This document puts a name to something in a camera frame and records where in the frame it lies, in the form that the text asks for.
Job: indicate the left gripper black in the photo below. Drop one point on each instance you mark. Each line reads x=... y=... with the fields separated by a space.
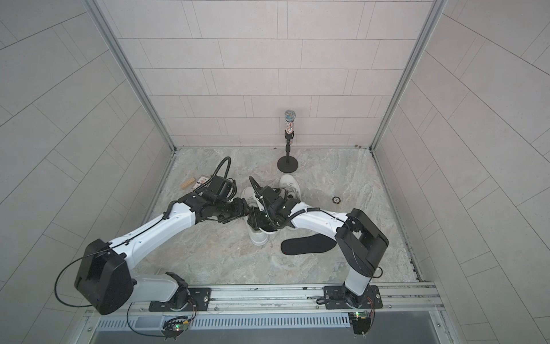
x=241 y=209

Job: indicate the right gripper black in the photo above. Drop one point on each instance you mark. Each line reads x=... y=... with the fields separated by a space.
x=256 y=220

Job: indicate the white sneaker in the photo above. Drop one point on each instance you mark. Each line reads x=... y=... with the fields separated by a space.
x=258 y=236
x=292 y=190

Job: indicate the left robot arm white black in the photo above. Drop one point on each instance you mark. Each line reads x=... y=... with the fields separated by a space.
x=104 y=276

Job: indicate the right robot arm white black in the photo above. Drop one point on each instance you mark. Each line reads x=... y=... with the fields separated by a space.
x=361 y=242

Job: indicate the right black insole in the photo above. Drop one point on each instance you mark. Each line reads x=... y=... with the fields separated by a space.
x=314 y=244

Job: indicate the small printed card box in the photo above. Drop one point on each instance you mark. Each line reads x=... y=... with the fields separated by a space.
x=202 y=180

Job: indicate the small wooden block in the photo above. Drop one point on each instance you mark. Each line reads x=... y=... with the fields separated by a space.
x=188 y=183

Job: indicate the black stand with microphone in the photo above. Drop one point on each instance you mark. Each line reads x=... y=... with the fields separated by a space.
x=288 y=163

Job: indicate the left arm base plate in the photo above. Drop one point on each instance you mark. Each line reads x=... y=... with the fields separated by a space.
x=200 y=298

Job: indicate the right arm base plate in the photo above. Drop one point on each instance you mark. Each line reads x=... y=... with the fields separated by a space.
x=339 y=298

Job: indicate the left controller board with cables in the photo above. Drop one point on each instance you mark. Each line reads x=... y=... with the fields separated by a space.
x=171 y=328

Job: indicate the controller board with cables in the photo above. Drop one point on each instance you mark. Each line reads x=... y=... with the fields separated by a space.
x=362 y=321
x=171 y=328

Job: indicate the right controller board with cables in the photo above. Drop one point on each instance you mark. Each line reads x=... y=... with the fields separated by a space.
x=362 y=321

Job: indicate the aluminium mounting rail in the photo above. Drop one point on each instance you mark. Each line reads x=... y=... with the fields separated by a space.
x=232 y=299

